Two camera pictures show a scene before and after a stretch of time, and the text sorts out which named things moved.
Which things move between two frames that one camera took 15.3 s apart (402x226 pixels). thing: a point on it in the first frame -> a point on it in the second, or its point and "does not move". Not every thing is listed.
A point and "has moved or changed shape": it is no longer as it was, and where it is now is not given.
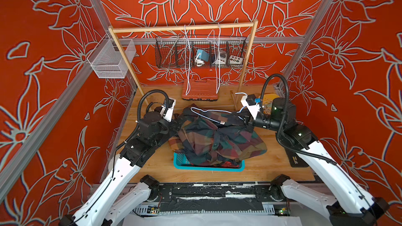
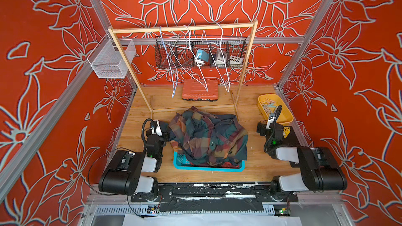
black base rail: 214,197 does not move
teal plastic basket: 180,162 does not move
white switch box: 223,56 does not move
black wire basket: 200,52 does not move
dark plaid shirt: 215,137 has moved or changed shape
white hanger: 220,58 has moved or changed shape
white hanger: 221,122 -> 171,61
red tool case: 205,90 does not move
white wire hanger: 186,60 -> 196,57
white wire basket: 108,61 does not move
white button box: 235,60 does not move
